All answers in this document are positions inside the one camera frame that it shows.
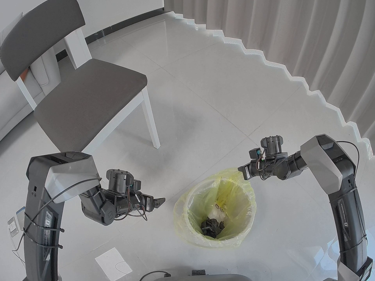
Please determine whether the black cable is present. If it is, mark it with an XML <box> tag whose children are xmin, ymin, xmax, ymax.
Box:
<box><xmin>142</xmin><ymin>271</ymin><xmax>171</xmax><ymax>281</ymax></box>
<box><xmin>336</xmin><ymin>141</ymin><xmax>360</xmax><ymax>188</ymax></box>

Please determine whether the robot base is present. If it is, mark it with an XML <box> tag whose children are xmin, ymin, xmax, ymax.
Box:
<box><xmin>152</xmin><ymin>269</ymin><xmax>245</xmax><ymax>281</ymax></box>

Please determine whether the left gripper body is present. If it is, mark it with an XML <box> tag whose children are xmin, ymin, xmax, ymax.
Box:
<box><xmin>129</xmin><ymin>193</ymin><xmax>155</xmax><ymax>214</ymax></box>

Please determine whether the white sofa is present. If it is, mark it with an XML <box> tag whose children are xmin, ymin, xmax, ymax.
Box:
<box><xmin>0</xmin><ymin>12</ymin><xmax>60</xmax><ymax>142</ymax></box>

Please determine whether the yellow plastic bag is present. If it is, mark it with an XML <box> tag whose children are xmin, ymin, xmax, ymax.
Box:
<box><xmin>173</xmin><ymin>169</ymin><xmax>257</xmax><ymax>249</ymax></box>

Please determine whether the white trash bin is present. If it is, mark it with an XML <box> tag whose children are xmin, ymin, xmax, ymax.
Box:
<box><xmin>185</xmin><ymin>183</ymin><xmax>255</xmax><ymax>243</ymax></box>

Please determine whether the crumpled black plastic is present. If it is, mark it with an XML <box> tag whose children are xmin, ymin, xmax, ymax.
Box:
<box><xmin>200</xmin><ymin>217</ymin><xmax>226</xmax><ymax>239</ymax></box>

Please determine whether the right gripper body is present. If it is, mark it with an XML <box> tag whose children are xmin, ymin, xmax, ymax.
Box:
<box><xmin>237</xmin><ymin>160</ymin><xmax>265</xmax><ymax>181</ymax></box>

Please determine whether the grey white chair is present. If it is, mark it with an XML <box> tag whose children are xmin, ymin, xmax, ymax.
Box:
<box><xmin>0</xmin><ymin>0</ymin><xmax>161</xmax><ymax>155</ymax></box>

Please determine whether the white curtain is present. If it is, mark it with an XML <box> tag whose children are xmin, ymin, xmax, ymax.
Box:
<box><xmin>162</xmin><ymin>0</ymin><xmax>375</xmax><ymax>161</ymax></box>

